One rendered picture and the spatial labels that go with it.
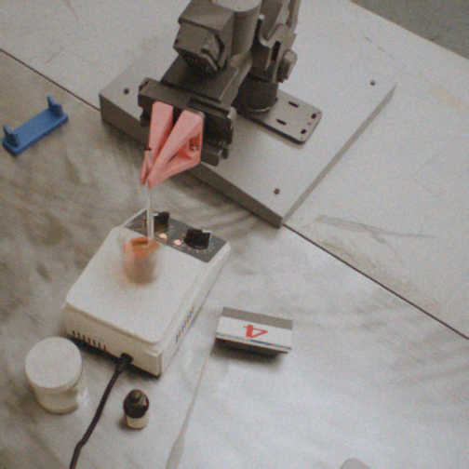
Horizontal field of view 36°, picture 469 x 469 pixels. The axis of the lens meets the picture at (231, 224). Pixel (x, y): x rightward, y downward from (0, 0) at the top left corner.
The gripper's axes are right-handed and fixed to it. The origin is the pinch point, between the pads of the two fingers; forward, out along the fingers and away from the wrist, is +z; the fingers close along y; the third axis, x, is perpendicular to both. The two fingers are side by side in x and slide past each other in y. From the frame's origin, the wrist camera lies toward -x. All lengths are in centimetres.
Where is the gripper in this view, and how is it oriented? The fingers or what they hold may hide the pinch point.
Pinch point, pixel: (149, 177)
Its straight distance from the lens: 69.3
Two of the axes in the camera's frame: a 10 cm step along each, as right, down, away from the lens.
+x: -0.7, 5.7, 8.2
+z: -3.9, 7.4, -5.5
